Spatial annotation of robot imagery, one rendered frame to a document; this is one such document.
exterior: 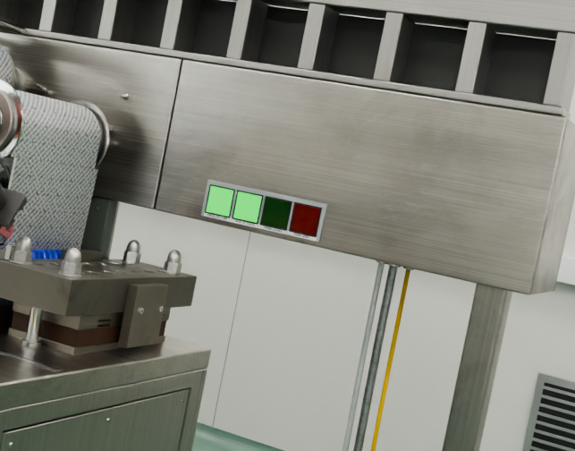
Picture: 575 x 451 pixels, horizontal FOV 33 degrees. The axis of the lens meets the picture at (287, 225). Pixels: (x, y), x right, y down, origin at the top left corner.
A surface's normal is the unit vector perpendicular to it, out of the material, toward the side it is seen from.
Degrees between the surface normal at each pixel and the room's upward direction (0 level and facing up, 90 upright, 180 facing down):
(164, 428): 90
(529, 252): 90
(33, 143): 90
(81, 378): 90
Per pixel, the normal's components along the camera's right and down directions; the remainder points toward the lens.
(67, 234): 0.88, 0.24
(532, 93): -0.41, -0.04
